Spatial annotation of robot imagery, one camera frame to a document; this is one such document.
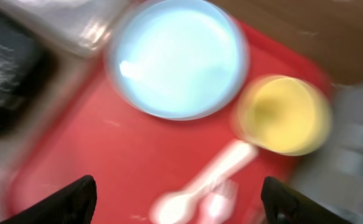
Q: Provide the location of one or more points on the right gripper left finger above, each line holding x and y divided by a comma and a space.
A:
73, 204

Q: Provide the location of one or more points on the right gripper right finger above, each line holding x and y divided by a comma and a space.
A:
283, 204

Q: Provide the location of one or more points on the yellow plastic cup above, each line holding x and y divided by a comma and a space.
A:
281, 114

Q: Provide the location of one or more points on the light blue plate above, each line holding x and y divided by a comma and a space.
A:
178, 60

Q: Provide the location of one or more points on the grey dishwasher rack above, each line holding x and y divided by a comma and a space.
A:
333, 175

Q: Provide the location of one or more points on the white plastic fork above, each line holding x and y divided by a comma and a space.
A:
219, 204

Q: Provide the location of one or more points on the red serving tray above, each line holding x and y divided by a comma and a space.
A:
135, 158

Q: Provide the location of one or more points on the white plastic spoon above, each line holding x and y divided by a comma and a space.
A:
179, 206

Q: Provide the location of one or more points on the clear plastic bin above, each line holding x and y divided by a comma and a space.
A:
78, 26

